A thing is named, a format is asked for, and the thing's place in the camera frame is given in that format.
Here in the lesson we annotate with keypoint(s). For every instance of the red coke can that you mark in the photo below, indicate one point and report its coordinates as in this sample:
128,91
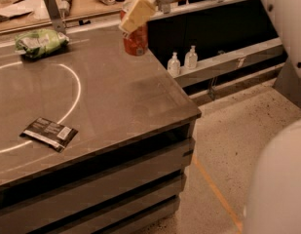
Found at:
136,43

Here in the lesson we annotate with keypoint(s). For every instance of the green jalapeno chip bag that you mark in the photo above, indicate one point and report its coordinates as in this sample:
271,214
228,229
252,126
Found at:
39,43

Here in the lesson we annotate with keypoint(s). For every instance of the clear sanitizer bottle right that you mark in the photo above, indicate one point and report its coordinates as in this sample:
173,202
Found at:
191,58

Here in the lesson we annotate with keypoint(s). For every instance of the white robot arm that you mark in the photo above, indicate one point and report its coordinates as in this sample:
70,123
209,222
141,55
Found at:
245,175

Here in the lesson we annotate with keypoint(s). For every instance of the grey drawer cabinet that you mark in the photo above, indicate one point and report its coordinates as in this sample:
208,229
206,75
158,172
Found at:
113,192

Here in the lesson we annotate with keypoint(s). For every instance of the clear sanitizer bottle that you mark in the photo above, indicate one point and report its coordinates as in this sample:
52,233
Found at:
191,58
174,65

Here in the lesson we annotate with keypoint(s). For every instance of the white paper sheets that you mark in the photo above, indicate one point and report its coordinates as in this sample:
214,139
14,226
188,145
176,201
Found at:
35,7

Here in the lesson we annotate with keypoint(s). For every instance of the grey metal bracket post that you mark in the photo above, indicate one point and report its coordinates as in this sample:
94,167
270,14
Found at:
54,15

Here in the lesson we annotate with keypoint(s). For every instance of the clear sanitizer bottle left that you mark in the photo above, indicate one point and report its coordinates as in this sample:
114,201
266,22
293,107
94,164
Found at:
174,65

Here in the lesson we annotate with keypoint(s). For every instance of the black snack packet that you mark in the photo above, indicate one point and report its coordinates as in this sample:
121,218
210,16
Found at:
55,135

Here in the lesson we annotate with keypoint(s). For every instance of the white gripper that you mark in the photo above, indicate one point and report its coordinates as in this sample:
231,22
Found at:
140,12

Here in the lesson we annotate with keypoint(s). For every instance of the caulk tube on desk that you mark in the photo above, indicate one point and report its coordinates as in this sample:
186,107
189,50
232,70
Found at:
64,7

